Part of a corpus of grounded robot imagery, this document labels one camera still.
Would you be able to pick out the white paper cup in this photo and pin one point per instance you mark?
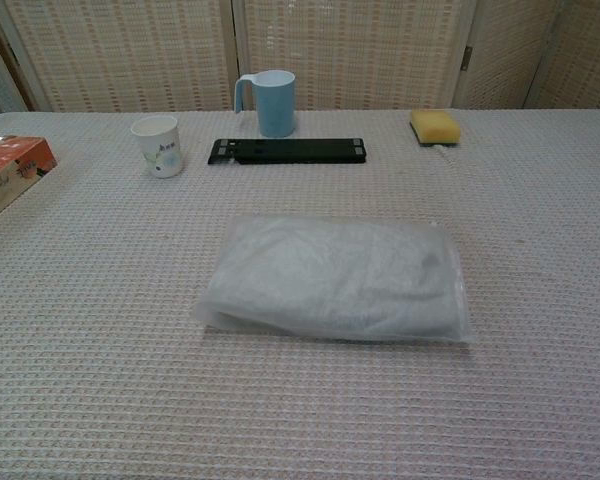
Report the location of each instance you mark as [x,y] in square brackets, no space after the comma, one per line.
[160,145]

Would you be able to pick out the metal screen hinge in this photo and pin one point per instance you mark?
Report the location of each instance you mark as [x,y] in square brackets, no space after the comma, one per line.
[469,55]

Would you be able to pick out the yellow sponge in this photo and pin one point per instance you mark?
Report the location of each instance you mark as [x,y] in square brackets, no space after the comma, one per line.
[437,127]

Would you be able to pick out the grey cloth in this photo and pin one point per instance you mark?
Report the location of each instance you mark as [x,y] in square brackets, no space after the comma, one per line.
[211,316]

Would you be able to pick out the woven folding screen panel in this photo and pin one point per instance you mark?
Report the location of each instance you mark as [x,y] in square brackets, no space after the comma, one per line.
[505,50]
[590,55]
[130,50]
[355,50]

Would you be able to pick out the white folded clothes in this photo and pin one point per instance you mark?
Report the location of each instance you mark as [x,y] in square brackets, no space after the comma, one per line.
[330,280]

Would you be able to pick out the beige woven tablecloth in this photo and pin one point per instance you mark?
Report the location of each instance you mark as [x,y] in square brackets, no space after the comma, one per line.
[105,325]

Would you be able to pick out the orange cardboard box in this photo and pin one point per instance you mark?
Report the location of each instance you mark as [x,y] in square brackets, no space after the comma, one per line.
[15,160]

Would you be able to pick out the light blue plastic mug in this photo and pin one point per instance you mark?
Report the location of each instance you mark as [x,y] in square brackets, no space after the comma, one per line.
[276,107]

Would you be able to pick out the black folding stand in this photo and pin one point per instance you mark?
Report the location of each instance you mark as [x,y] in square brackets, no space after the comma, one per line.
[290,151]

